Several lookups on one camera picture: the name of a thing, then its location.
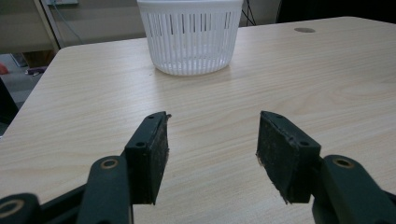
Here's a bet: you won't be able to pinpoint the pale metal stand leg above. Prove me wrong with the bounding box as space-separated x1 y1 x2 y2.
33 0 65 52

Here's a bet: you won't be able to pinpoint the thin grey cable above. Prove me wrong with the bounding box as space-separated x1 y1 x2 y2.
50 0 84 45

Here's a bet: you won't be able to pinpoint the black cables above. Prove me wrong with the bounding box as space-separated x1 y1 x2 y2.
240 0 257 27

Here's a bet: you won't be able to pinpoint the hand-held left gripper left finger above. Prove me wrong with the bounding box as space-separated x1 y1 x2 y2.
123 110 172 205

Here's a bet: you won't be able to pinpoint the black furniture piece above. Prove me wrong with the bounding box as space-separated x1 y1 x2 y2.
0 77 20 126

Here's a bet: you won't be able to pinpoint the purple object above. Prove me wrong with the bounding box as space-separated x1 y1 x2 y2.
24 65 49 77

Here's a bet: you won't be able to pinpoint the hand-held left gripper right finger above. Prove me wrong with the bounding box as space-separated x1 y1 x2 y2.
256 110 322 205

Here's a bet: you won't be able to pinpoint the dark curtain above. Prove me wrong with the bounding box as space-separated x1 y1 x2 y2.
276 0 396 25

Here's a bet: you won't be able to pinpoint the white slotted plastic basket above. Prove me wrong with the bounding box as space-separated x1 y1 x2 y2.
136 0 245 77

